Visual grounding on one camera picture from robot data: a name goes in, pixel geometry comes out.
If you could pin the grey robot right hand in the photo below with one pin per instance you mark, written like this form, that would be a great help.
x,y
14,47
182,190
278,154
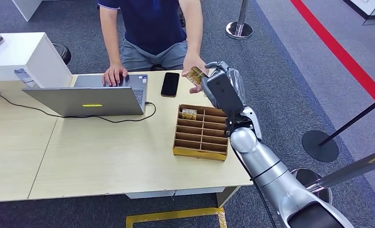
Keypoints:
x,y
237,82

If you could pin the person's left hand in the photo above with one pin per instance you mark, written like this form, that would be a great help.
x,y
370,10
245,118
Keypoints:
x,y
192,61

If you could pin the person's right hand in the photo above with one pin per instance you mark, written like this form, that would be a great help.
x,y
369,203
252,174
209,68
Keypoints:
x,y
113,74

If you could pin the wooden card organizer box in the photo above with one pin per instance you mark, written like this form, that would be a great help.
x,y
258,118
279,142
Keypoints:
x,y
193,154

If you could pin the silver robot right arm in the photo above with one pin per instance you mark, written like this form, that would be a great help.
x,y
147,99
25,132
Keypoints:
x,y
263,160

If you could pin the person's right forearm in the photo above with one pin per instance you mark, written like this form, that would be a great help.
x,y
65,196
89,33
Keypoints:
x,y
111,47

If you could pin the person's left forearm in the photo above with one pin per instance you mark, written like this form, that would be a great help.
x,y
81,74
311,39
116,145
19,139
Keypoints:
x,y
193,37

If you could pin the person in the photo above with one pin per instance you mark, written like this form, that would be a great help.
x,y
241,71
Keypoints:
x,y
153,25

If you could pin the black smartphone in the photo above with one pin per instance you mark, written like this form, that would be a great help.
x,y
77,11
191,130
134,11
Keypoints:
x,y
170,84

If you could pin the black round stool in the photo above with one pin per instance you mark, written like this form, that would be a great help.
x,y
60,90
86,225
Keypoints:
x,y
157,67
63,53

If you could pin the yellow laptop sticker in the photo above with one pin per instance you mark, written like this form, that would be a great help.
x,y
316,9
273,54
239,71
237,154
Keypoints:
x,y
92,105

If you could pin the silver laptop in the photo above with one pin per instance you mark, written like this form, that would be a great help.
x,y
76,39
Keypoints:
x,y
80,100

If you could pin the small chrome stanchion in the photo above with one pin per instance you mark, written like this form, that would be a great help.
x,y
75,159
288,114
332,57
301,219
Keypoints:
x,y
244,31

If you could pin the white cabinet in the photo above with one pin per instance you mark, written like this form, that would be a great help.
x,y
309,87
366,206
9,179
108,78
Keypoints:
x,y
33,53

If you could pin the clear label on cabinet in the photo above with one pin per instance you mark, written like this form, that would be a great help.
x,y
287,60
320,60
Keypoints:
x,y
24,77

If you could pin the black stanchion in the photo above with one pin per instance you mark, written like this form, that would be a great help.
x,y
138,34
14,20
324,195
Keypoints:
x,y
319,148

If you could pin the red barrier belt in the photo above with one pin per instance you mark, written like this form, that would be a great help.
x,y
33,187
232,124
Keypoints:
x,y
341,53

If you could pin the white furniture block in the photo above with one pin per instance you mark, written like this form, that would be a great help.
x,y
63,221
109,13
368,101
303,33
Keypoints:
x,y
27,8

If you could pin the large chrome stanchion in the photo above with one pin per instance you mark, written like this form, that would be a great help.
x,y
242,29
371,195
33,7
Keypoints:
x,y
348,171

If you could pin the white counter with glass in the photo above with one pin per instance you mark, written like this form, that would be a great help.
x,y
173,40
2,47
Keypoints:
x,y
373,6

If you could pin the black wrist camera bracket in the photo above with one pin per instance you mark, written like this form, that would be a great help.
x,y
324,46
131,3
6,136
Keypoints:
x,y
225,93

